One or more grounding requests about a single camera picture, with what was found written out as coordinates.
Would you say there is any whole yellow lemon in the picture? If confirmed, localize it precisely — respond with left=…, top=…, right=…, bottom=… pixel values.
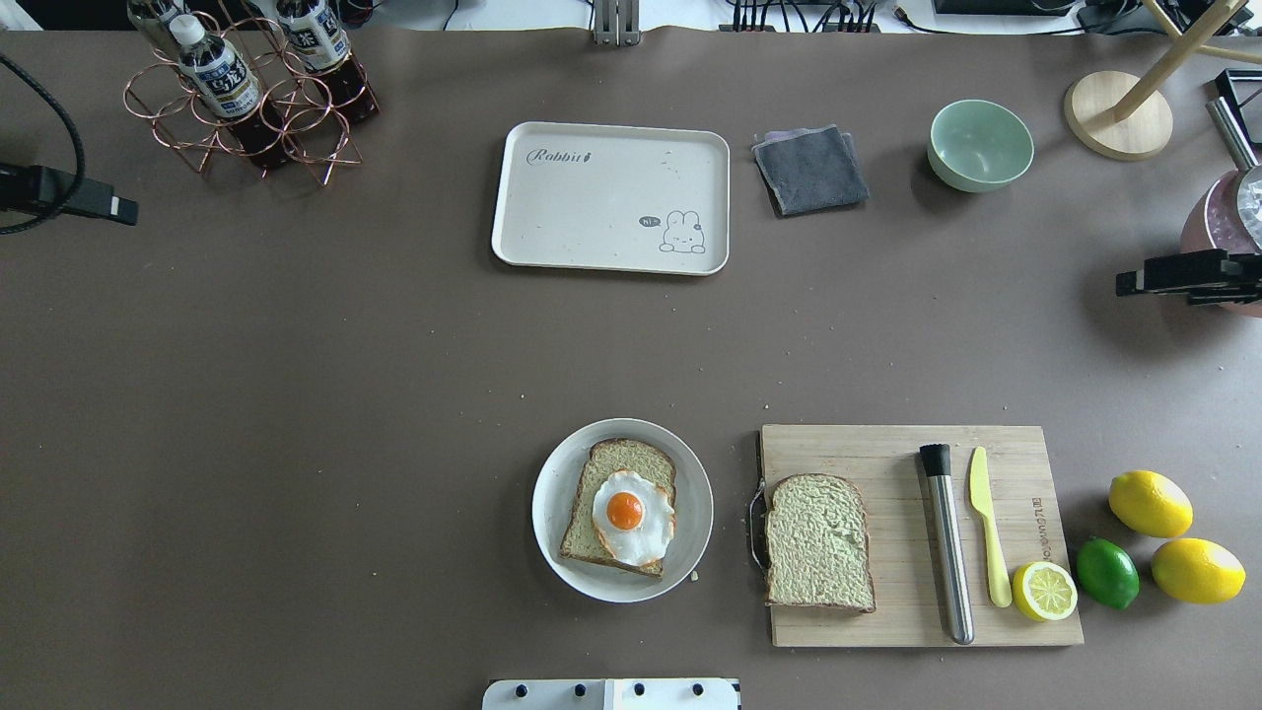
left=1108, top=470, right=1194, bottom=538
left=1151, top=536, right=1247, bottom=604

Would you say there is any fried egg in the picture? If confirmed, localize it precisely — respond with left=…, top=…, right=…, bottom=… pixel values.
left=592, top=470, right=675, bottom=567

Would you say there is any plain toast slice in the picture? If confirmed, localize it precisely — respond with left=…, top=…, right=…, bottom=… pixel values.
left=765, top=473, right=877, bottom=614

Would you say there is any tea bottle front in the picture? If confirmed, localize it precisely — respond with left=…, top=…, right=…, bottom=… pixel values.
left=170, top=14, right=289, bottom=170

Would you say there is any halved lemon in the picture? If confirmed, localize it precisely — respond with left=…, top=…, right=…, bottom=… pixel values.
left=1013, top=560, right=1079, bottom=623

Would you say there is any pink bowl with ice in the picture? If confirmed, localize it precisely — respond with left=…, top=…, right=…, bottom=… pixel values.
left=1181, top=166, right=1259, bottom=277

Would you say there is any cream rabbit tray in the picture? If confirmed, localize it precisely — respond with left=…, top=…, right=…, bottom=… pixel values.
left=490, top=121, right=731, bottom=277

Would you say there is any yellow plastic knife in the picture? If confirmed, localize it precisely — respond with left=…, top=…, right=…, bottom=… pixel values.
left=968, top=448, right=1013, bottom=609

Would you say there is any toast slice under egg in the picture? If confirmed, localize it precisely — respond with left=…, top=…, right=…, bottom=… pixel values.
left=560, top=439, right=676, bottom=578

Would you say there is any steel muddler black tip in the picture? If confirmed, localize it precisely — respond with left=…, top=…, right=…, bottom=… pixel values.
left=919, top=441, right=976, bottom=646

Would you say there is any white round plate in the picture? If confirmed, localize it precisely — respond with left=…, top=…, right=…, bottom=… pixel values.
left=533, top=417, right=713, bottom=603

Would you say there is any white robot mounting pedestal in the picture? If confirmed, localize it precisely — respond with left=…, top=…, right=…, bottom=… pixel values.
left=481, top=675, right=742, bottom=709

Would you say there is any green lime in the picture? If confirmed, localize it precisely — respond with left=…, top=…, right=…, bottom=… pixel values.
left=1074, top=536, right=1141, bottom=610

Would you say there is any copper wire bottle rack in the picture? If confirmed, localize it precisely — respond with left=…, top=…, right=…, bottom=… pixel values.
left=122, top=1, right=380, bottom=184

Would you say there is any green ceramic bowl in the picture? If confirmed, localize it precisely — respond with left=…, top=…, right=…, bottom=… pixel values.
left=928, top=100, right=1035, bottom=193

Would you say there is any steel ice scoop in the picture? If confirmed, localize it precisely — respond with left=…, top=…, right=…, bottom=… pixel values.
left=1206, top=97, right=1261, bottom=250

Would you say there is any tea bottle back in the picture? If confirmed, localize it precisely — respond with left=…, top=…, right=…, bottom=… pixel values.
left=126, top=0, right=188, bottom=61

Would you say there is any grey folded cloth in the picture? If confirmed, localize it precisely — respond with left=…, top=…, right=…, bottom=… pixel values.
left=751, top=124, right=871, bottom=217

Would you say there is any tea bottle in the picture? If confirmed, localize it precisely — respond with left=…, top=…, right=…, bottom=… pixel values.
left=170, top=14, right=289, bottom=170
left=276, top=1, right=380, bottom=124
left=126, top=0, right=188, bottom=61

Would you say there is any tea bottle middle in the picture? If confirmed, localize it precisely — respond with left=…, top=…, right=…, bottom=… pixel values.
left=276, top=1, right=380, bottom=124

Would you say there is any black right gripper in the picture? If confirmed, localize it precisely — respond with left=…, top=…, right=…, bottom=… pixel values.
left=1116, top=248, right=1261, bottom=306

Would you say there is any wooden cutting board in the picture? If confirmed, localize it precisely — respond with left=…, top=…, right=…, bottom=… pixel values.
left=760, top=424, right=1085, bottom=648

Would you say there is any wooden mug tree stand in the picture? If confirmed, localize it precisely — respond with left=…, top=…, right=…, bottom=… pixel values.
left=1063, top=1, right=1261, bottom=161

